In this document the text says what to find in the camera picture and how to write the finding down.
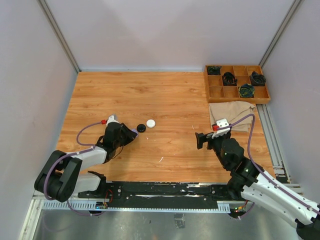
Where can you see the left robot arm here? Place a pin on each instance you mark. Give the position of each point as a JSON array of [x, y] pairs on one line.
[[61, 176]]

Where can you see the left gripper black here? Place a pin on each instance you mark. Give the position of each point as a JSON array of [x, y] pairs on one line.
[[130, 134]]

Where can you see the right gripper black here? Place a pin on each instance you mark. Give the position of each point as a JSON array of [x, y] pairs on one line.
[[202, 137]]

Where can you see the black earbud charging case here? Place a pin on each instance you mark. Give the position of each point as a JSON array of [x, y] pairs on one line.
[[141, 128]]

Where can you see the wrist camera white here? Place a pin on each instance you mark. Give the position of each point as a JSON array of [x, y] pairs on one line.
[[112, 121], [220, 128]]

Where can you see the wooden compartment tray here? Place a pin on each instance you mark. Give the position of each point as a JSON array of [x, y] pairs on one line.
[[217, 92]]

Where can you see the rolled blue patterned tie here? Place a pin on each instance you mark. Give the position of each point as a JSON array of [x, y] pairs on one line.
[[246, 91]]

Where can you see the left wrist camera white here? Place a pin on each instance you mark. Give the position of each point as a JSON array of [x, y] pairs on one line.
[[112, 121]]

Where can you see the purple earbud charging case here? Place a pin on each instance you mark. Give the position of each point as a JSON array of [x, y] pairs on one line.
[[135, 131]]

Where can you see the rolled black tie centre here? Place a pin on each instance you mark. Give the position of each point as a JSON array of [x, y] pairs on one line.
[[229, 79]]

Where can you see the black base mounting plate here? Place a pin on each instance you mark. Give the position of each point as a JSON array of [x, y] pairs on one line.
[[162, 195]]

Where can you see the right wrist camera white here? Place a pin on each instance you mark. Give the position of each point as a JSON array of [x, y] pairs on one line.
[[220, 128]]

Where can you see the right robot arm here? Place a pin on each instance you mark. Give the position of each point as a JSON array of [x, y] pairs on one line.
[[251, 182]]

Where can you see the white earbud charging case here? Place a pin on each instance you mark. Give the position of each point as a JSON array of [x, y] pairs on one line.
[[150, 123]]

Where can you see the rolled black tie right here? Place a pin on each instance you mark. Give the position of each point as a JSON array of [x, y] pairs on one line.
[[257, 79]]

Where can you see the beige folded cloth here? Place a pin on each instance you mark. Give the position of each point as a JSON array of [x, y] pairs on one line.
[[231, 111]]

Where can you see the rolled black tie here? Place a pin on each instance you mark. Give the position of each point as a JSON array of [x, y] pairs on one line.
[[257, 79], [229, 79]]

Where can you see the rolled dark tie top-left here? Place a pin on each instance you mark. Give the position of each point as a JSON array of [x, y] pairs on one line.
[[214, 70]]

